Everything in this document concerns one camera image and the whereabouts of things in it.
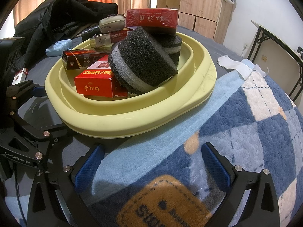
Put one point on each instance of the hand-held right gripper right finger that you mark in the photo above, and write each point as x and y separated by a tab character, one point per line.
216	168

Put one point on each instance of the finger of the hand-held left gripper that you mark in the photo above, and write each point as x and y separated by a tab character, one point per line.
47	135
37	90

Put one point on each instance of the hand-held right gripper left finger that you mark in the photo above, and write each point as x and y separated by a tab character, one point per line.
90	166

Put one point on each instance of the black red box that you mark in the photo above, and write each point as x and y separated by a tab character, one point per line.
80	59

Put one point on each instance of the red white box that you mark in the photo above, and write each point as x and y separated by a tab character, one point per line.
94	85

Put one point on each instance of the pale yellow plastic basin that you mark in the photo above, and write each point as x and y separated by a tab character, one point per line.
132	123

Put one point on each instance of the plain red box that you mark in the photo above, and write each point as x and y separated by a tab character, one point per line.
104	97

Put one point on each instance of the silver red carton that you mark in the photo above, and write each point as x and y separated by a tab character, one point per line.
106	39

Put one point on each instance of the black foam cylinder white band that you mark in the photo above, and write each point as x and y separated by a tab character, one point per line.
146	62
172	45

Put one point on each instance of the red long carton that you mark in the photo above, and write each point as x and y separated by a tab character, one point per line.
151	19

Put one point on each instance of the small red white pack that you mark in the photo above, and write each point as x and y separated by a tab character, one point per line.
20	76

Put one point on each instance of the blue white checked blanket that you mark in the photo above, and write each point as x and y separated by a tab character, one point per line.
236	134

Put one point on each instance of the light blue case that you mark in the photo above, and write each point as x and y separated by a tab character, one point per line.
58	47

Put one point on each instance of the black jacket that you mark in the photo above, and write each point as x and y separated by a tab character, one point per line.
47	16

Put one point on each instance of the wooden wardrobe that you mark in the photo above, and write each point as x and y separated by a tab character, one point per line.
201	0

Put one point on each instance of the yellow wall outlet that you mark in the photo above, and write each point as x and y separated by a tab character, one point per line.
264	57

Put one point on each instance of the white wall outlet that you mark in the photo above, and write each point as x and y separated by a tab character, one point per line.
246	46

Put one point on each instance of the black frame folding table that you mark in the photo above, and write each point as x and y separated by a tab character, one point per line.
272	32

